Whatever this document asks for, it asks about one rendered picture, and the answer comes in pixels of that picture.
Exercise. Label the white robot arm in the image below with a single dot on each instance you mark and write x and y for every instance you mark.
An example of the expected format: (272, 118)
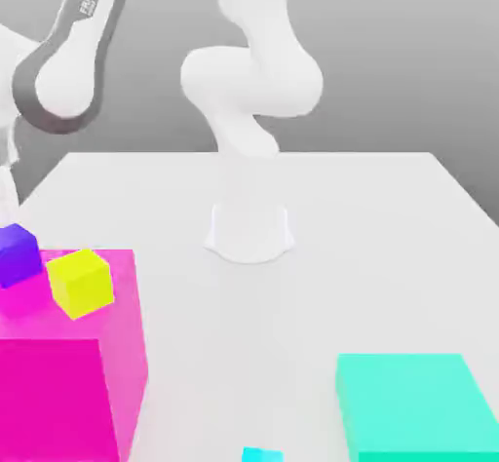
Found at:
(249, 80)

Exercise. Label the small purple cube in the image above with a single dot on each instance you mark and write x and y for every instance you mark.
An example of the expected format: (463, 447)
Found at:
(17, 253)

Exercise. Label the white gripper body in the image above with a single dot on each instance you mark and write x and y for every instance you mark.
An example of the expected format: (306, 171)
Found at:
(7, 197)

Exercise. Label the large turquoise box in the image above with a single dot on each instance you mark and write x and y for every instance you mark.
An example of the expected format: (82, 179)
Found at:
(413, 399)

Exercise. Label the large magenta box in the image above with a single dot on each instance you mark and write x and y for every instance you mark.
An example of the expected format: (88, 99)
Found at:
(50, 392)

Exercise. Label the small yellow cube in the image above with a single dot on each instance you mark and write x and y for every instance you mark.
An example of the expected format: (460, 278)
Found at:
(80, 284)

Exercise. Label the small cyan cube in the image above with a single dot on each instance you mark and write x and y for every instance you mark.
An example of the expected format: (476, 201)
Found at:
(261, 455)

